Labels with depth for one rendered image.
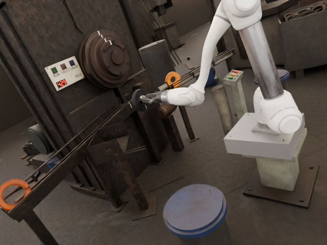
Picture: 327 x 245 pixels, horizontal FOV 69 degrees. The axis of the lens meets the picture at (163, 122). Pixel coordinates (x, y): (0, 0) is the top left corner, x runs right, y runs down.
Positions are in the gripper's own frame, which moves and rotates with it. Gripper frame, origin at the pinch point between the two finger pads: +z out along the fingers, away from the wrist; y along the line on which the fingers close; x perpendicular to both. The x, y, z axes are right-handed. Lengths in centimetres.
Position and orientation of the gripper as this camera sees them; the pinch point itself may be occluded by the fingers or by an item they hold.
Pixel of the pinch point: (140, 97)
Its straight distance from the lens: 162.2
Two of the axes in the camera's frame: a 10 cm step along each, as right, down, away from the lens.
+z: -7.9, -0.3, 6.1
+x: -2.9, -8.6, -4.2
